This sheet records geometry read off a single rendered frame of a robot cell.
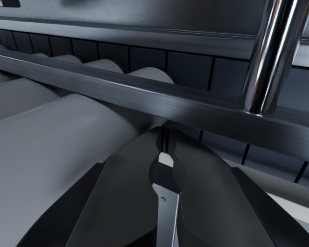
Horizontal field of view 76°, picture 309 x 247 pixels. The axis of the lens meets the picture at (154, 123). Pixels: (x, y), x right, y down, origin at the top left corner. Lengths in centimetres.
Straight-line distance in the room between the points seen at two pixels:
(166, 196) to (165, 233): 7
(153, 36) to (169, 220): 22
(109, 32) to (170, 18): 6
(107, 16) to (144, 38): 10
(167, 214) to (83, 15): 27
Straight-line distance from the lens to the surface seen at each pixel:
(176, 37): 17
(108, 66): 19
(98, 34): 22
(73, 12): 31
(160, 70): 17
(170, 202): 26
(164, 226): 30
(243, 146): 17
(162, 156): 16
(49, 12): 35
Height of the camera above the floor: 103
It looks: 49 degrees down
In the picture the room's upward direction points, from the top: 129 degrees counter-clockwise
